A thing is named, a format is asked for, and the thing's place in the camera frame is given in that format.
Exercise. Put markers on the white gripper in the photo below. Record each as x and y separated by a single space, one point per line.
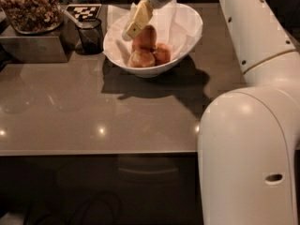
142 15

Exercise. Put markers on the white paper liner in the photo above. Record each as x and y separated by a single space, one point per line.
184 28

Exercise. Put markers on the black white marker tag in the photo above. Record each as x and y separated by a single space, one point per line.
84 11

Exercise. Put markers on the black mesh cup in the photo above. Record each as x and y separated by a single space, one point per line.
90 32

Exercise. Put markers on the red apple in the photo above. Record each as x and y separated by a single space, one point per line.
141 59
162 54
146 39

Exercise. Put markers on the white ceramic bowl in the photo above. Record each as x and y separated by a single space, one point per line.
150 70

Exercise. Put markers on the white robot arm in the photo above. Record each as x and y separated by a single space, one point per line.
248 137

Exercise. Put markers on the white spoon handle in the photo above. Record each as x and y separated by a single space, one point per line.
73 18

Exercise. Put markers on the glass jar of nuts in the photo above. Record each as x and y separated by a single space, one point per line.
31 17

